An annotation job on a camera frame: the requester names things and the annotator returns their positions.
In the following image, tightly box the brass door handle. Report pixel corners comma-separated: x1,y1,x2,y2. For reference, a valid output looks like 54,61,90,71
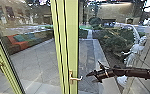
68,69,84,86

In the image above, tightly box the low green shrub bed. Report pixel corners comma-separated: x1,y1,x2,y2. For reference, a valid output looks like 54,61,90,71
92,27,139,61

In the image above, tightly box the round trimmed bush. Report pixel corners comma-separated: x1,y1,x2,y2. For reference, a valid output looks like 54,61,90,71
88,16,103,31

